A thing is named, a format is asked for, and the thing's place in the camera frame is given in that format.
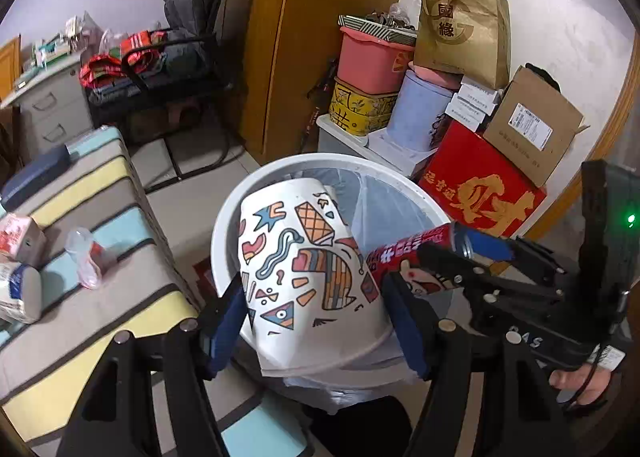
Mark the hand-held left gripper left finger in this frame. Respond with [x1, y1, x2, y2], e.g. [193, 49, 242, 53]
[57, 277, 249, 457]

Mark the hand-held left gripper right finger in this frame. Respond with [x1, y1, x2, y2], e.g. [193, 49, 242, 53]
[382, 274, 581, 457]

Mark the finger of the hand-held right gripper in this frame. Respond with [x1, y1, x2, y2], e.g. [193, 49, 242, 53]
[451, 223, 572, 278]
[416, 241, 567, 302]

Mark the red can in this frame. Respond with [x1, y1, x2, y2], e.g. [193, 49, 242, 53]
[365, 223, 468, 298]

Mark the patterned paper cup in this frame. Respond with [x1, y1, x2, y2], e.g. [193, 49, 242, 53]
[239, 178, 396, 378]

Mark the white trash bin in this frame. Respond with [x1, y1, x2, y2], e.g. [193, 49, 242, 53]
[210, 153, 453, 413]

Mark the person's right hand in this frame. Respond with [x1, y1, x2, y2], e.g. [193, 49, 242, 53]
[549, 364, 623, 408]

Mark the red gift box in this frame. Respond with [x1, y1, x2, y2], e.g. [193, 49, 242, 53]
[419, 121, 548, 238]

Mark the clear plastic bin liner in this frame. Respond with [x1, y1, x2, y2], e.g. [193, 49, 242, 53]
[280, 164, 451, 413]

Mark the brown cardboard box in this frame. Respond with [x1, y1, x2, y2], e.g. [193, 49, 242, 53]
[482, 66, 591, 188]

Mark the striped tablecloth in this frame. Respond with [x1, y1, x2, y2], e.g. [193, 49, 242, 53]
[0, 126, 201, 443]

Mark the stack of white boxes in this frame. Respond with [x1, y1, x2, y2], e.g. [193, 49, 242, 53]
[445, 74, 503, 132]

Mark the lavender cylinder box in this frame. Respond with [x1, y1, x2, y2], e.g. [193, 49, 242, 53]
[387, 68, 461, 152]

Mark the white low cabinet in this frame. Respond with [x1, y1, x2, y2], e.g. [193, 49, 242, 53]
[316, 114, 436, 178]

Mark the yellow patterned tin box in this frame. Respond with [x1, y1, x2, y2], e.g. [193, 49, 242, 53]
[327, 77, 400, 138]

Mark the brown paper bag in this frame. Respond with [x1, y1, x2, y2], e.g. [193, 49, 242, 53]
[412, 0, 512, 90]

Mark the white and blue milk carton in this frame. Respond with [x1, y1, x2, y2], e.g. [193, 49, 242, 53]
[0, 261, 42, 324]

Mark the pink storage bin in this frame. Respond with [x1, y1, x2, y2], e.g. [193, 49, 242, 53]
[336, 27, 416, 95]

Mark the pink milk carton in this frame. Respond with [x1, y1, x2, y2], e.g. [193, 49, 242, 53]
[0, 213, 47, 268]

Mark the dark blue case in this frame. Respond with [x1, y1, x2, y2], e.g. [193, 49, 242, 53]
[0, 143, 72, 212]

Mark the striped box lid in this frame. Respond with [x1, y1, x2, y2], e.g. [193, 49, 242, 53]
[337, 14, 418, 45]

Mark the large wooden wardrobe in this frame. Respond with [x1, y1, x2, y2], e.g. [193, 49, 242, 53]
[207, 0, 418, 165]

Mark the grey nightstand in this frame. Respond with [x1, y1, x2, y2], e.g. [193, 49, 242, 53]
[0, 57, 96, 148]

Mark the red striped bag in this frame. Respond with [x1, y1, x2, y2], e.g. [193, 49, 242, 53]
[79, 31, 168, 90]

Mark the black chair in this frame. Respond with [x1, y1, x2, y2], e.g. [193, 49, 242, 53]
[87, 0, 261, 182]

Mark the pile of small boxes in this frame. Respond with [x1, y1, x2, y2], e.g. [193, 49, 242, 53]
[20, 14, 108, 72]

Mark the wooden bed headboard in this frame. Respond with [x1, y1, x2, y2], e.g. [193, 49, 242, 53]
[0, 34, 23, 102]

